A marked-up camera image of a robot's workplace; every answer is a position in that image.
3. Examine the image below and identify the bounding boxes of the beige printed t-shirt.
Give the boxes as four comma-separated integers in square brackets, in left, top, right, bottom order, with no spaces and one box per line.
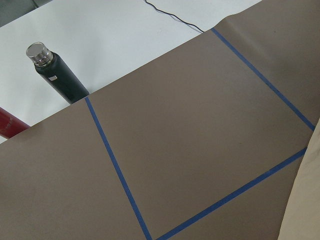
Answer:
[278,123,320,240]

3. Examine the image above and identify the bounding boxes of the black steel-capped water bottle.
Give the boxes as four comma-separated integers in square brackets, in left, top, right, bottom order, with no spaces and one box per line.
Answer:
[26,42,89,104]

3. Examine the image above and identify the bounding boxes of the red cylindrical bottle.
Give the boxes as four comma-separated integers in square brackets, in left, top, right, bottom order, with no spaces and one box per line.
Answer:
[0,108,30,139]

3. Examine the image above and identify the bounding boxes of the thin black cable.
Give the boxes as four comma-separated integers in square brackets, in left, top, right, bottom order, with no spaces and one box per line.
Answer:
[144,0,205,34]

